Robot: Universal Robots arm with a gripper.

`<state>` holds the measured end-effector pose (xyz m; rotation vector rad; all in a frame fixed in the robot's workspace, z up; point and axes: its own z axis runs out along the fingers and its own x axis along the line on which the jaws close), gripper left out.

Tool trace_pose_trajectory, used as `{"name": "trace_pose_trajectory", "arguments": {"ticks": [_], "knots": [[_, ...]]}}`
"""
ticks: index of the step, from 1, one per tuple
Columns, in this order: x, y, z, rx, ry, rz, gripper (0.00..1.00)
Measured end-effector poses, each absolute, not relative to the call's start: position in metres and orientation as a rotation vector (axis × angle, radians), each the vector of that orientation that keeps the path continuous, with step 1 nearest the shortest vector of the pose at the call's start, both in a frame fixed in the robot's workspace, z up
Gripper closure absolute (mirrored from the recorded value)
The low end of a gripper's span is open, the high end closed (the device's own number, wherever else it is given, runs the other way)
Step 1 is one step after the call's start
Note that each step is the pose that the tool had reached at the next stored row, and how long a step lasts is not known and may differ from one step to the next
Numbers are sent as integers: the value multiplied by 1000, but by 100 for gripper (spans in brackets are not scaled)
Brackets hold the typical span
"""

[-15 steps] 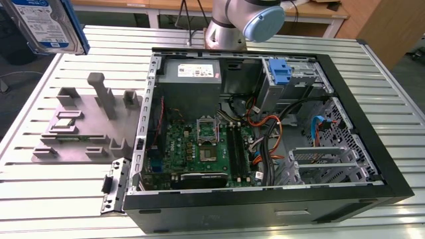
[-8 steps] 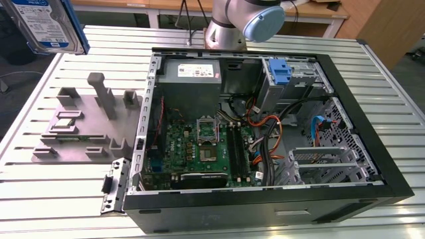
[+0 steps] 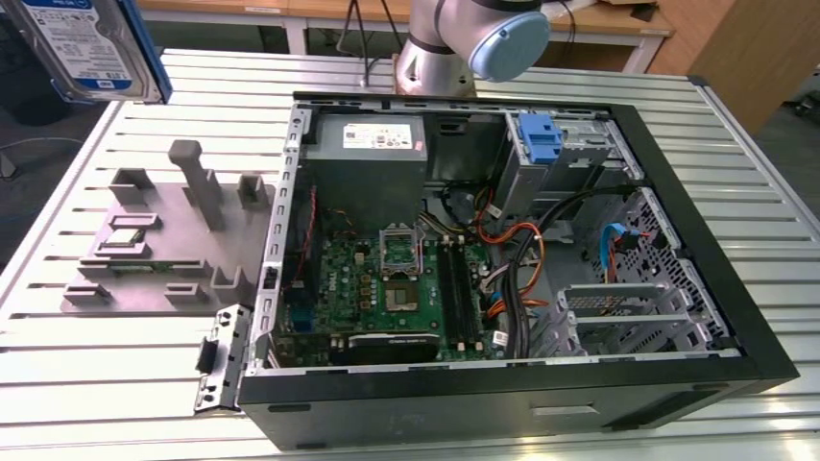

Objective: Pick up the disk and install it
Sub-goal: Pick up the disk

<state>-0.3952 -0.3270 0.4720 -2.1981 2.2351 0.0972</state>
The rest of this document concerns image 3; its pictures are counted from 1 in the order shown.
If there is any orange power wire black plug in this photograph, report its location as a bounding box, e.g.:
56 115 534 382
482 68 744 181
605 229 652 284

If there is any hard disk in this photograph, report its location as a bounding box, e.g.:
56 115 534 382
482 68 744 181
12 0 173 105

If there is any metal disk bay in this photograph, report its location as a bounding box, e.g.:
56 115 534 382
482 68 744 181
553 282 732 359

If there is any metal socket cover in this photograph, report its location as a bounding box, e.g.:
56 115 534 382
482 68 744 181
378 224 425 282

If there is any grey power supply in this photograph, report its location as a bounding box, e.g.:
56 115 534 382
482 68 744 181
300 112 429 231

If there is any black RAM slot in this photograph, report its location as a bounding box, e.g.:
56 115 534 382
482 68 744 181
434 237 464 352
450 237 480 352
442 237 472 352

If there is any CPU socket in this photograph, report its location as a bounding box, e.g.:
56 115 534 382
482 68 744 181
382 281 424 314

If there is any green motherboard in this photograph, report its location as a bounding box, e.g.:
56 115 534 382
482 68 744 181
272 225 510 366

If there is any black graphics card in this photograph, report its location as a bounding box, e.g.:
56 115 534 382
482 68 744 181
329 330 442 366

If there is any blue drive latch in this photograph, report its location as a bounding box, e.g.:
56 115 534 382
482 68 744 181
518 113 564 164

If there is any metal optical drive cage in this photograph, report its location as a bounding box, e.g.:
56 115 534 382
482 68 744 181
496 112 641 222

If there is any grey parts rack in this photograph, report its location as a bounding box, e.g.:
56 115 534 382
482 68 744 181
57 138 278 319

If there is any black PC case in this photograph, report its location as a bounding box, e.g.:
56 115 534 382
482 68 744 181
190 89 802 452

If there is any green RAM stick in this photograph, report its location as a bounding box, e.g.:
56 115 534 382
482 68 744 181
108 262 174 276

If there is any wooden desk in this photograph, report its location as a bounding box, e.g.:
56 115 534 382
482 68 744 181
137 0 677 73

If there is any black office chair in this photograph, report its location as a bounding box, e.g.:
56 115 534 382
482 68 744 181
0 13 76 127

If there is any yellow black wire bundle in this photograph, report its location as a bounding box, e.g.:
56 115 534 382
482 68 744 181
418 210 478 239

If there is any thin red wire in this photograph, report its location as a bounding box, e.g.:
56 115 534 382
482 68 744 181
298 184 320 289

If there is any orange red wire bundle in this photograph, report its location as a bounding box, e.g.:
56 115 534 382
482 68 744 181
476 223 546 318

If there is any black cable bundle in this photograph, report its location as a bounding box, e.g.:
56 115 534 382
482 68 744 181
498 186 641 359

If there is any white floor cable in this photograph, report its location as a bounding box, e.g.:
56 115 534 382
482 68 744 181
0 135 85 153

